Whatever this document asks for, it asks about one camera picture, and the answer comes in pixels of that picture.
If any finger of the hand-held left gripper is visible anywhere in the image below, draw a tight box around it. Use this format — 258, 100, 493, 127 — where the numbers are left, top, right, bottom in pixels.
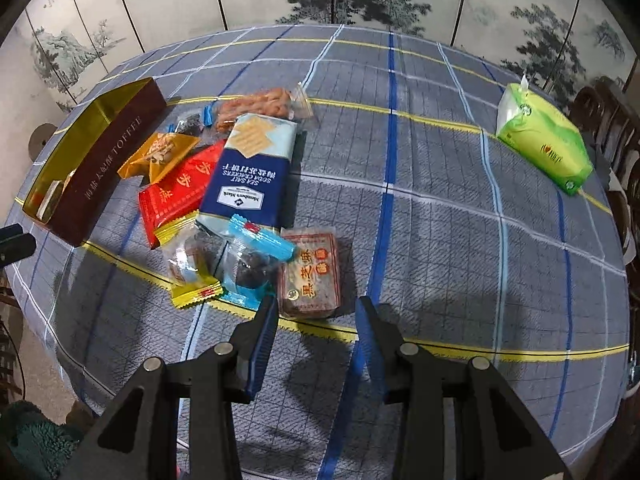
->
0, 225, 37, 264

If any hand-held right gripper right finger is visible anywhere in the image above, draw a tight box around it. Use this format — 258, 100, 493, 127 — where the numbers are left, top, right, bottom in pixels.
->
355, 296, 576, 480

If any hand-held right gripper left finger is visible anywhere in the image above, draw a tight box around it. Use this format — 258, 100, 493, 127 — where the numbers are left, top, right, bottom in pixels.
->
60, 294, 280, 480

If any blue-ended clear snack packet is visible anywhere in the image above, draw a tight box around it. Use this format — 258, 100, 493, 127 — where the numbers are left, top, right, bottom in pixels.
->
217, 214, 297, 311

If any yellow-ended clear snack packet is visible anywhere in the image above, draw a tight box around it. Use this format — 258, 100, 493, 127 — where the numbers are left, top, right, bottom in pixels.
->
155, 212, 223, 309

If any dark red gold tin box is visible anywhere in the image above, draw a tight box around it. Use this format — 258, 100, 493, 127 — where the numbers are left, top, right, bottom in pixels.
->
22, 78, 168, 248

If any blue cracker packet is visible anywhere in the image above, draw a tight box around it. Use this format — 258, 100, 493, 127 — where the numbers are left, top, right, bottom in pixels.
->
196, 113, 297, 233

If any red snack packet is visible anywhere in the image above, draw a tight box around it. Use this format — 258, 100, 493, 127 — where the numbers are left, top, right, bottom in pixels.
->
138, 139, 227, 250

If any orange snack packet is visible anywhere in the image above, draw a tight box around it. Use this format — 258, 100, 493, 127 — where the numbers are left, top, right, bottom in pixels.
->
117, 132, 201, 186

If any small dark blue-ended candy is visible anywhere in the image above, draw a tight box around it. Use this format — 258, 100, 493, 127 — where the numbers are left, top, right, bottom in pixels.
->
167, 105, 213, 136

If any clear fried dough twist bag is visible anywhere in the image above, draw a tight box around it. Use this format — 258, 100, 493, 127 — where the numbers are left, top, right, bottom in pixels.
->
202, 82, 316, 133

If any round stone millstone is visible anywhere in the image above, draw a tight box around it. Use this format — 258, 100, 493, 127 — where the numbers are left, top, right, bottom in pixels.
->
27, 122, 58, 161

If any blue plaid tablecloth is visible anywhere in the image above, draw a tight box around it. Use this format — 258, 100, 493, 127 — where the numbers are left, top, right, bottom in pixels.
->
2, 22, 632, 480

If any teal fuzzy cloth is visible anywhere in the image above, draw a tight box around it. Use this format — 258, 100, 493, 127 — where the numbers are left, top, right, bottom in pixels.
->
0, 400, 83, 471

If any green tissue pack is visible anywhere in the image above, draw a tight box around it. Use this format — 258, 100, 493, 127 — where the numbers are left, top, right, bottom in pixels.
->
495, 74, 595, 196

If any painted folding screen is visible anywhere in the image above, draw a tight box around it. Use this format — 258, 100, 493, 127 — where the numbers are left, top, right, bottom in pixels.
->
10, 0, 640, 116

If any dark carved wooden chair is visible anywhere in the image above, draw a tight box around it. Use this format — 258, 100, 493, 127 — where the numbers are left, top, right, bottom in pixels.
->
570, 76, 640, 261

